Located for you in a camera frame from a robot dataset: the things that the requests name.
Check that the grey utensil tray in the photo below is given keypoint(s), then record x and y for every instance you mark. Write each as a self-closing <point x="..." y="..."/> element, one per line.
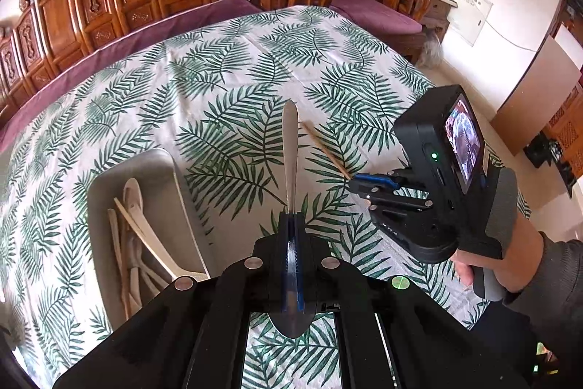
<point x="159" y="188"/>

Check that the long purple bench cushion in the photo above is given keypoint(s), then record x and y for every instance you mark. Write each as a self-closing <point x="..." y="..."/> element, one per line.
<point x="114" y="51"/>

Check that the grey fluffy mop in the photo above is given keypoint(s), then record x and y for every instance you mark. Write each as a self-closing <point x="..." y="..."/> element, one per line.
<point x="430" y="49"/>

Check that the beige leaning board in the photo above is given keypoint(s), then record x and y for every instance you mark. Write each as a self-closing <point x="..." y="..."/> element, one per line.
<point x="537" y="93"/>

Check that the person's right forearm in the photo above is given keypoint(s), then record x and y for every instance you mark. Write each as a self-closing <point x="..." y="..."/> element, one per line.
<point x="555" y="288"/>

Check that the white wall panel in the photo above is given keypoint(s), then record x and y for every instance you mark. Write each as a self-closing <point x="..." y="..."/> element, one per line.
<point x="476" y="13"/>

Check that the light wooden chopstick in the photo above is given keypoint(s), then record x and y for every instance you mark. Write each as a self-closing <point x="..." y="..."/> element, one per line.
<point x="116" y="252"/>

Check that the person's dark clothing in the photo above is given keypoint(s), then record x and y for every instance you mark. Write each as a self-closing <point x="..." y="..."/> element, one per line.
<point x="501" y="343"/>

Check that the brown wooden chopstick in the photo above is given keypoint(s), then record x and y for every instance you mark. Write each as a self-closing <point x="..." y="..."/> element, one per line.
<point x="325" y="149"/>

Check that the leaf print tablecloth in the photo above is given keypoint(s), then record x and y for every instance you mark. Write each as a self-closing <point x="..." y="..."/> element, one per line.
<point x="227" y="65"/>

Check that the person's right hand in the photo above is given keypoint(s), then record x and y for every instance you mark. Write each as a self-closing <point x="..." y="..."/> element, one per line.
<point x="521" y="257"/>

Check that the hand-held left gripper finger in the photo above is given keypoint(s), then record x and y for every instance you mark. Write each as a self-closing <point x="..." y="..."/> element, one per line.
<point x="297" y="261"/>
<point x="286" y="261"/>

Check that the steel spoon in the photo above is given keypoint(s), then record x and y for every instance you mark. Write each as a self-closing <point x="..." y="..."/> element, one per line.
<point x="290" y="152"/>

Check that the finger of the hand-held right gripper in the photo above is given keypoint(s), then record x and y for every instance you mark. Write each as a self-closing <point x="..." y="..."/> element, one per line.
<point x="364" y="191"/>
<point x="364" y="178"/>

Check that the wooden side table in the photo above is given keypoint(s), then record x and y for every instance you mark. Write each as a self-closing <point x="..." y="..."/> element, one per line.
<point x="437" y="13"/>

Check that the purple seat cushion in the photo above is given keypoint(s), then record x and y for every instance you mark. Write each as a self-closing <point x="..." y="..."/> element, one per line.
<point x="378" y="13"/>

